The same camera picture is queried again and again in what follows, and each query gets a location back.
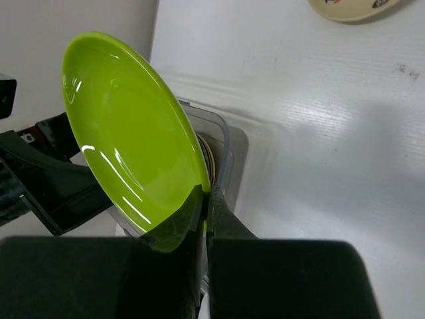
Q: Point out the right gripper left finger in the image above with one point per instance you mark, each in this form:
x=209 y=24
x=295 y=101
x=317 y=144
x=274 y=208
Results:
x=81 y=277

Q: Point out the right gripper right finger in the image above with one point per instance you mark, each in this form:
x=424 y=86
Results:
x=281 y=278

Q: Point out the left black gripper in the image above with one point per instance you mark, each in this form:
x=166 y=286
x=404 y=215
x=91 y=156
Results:
x=61 y=194

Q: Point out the lime green plate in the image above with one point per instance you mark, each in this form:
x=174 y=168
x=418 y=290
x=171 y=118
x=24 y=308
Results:
x=135 y=136

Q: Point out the yellow patterned plate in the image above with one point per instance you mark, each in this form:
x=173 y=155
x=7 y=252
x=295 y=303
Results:
x=209 y=158

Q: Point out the clear plastic bin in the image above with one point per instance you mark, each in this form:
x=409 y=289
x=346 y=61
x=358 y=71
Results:
x=225 y=159

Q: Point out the cream plate black patch far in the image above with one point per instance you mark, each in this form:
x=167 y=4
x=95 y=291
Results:
x=348 y=11

